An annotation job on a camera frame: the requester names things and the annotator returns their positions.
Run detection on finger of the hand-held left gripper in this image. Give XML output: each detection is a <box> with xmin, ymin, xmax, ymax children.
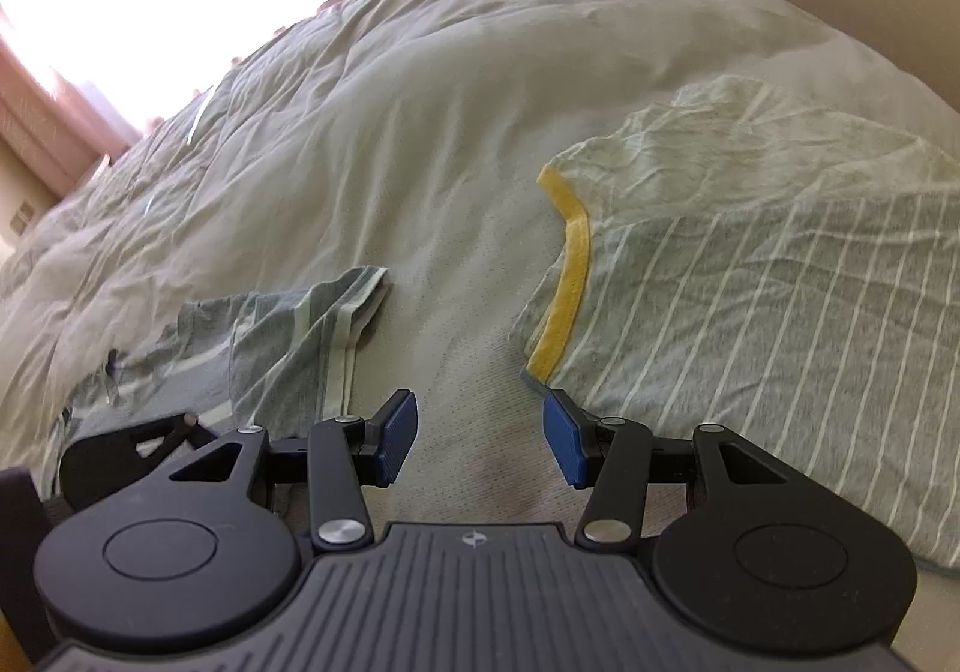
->
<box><xmin>133</xmin><ymin>413</ymin><xmax>218</xmax><ymax>467</ymax></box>

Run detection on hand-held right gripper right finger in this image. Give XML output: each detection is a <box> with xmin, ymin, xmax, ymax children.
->
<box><xmin>541</xmin><ymin>387</ymin><xmax>800</xmax><ymax>553</ymax></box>

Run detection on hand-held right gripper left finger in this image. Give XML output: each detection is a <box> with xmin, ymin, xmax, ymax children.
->
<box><xmin>169</xmin><ymin>391</ymin><xmax>419</xmax><ymax>553</ymax></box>

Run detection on grey-blue wide-striped shirt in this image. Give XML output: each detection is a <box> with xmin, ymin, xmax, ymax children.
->
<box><xmin>56</xmin><ymin>265</ymin><xmax>392</xmax><ymax>448</ymax></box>

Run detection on pinstriped shirt with yellow collar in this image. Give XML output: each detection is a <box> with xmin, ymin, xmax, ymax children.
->
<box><xmin>510</xmin><ymin>76</ymin><xmax>960</xmax><ymax>579</ymax></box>

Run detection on light grey duvet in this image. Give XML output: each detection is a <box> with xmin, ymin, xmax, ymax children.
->
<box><xmin>0</xmin><ymin>0</ymin><xmax>942</xmax><ymax>493</ymax></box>

